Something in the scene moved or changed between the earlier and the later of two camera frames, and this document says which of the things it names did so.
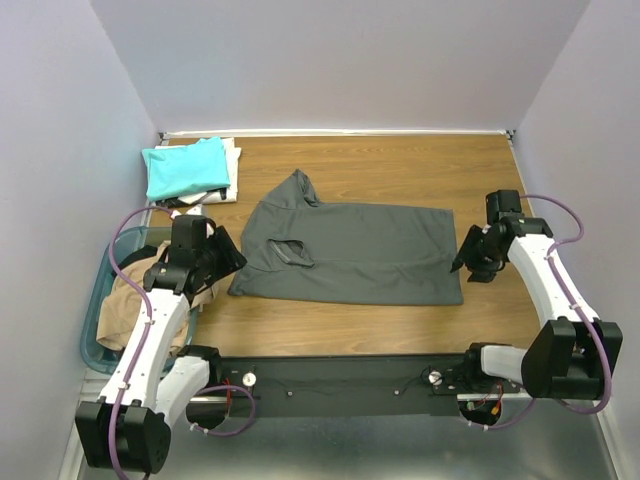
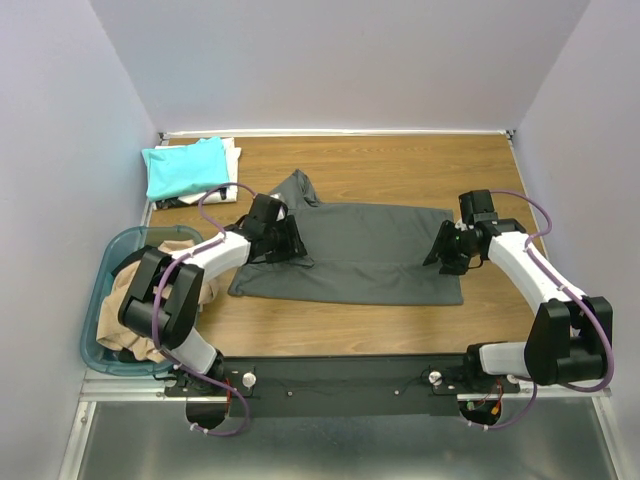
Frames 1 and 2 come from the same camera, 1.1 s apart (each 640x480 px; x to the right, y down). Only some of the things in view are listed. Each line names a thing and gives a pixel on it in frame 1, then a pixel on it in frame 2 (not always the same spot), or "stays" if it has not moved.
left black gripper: x=232 y=259 -> x=294 y=245
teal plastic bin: x=102 y=358 stays
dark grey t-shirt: x=293 y=246 stays
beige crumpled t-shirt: x=122 y=305 stays
